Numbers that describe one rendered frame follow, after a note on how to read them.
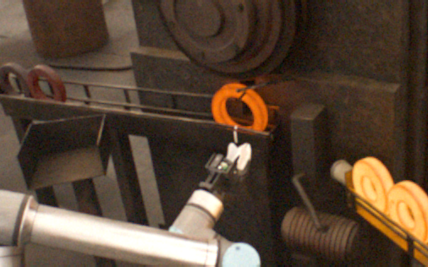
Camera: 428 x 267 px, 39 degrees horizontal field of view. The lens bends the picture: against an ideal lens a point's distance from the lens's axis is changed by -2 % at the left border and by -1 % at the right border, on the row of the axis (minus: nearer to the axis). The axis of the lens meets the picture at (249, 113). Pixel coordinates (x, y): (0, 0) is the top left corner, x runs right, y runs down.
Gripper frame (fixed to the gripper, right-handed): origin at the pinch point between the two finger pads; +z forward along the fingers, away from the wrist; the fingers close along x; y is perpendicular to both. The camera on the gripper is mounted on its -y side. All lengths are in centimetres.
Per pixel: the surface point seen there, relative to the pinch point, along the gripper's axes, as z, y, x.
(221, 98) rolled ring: 16.7, -0.1, 18.3
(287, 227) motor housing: -7.6, -23.1, -11.5
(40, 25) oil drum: 129, -94, 272
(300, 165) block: 9.9, -15.5, -9.3
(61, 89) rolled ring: 14, -10, 94
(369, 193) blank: 0.7, -7.6, -35.7
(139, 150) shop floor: 50, -95, 120
